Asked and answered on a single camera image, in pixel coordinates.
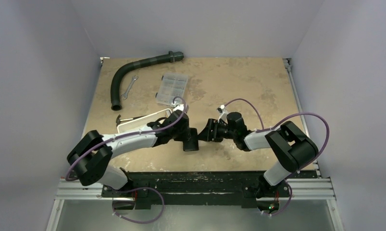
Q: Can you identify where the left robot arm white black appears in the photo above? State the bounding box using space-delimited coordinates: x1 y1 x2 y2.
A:
65 110 199 197

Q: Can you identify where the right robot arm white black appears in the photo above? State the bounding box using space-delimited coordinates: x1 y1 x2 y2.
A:
198 112 319 196

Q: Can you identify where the clear plastic screw box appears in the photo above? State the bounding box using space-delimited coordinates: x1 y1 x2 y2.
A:
155 73 189 107

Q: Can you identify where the white rectangular tray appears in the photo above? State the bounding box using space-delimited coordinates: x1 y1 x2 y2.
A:
116 108 172 133

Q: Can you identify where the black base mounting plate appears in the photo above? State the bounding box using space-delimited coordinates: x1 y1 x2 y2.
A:
102 171 290 209

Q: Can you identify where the small black hammer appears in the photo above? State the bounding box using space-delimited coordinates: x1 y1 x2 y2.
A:
115 115 143 126

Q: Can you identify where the silver wrench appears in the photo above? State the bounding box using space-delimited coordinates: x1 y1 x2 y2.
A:
121 76 138 100

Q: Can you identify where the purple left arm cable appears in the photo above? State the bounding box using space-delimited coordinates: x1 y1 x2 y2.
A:
64 96 188 182

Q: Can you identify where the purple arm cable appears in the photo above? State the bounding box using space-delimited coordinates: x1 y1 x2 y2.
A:
224 98 330 173
64 96 188 182

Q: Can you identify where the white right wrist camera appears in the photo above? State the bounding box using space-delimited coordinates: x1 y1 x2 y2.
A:
217 104 229 122

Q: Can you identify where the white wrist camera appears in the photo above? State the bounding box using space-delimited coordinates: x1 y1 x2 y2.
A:
217 104 229 122
172 103 189 114

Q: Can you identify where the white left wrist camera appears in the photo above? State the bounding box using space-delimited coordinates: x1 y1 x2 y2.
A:
172 103 189 114

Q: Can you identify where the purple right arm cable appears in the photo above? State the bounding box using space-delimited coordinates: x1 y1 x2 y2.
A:
224 98 330 173

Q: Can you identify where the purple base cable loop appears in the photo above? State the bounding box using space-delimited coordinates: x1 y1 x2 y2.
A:
112 186 166 224

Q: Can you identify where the black corrugated hose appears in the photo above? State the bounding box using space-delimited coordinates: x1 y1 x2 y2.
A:
110 51 185 112

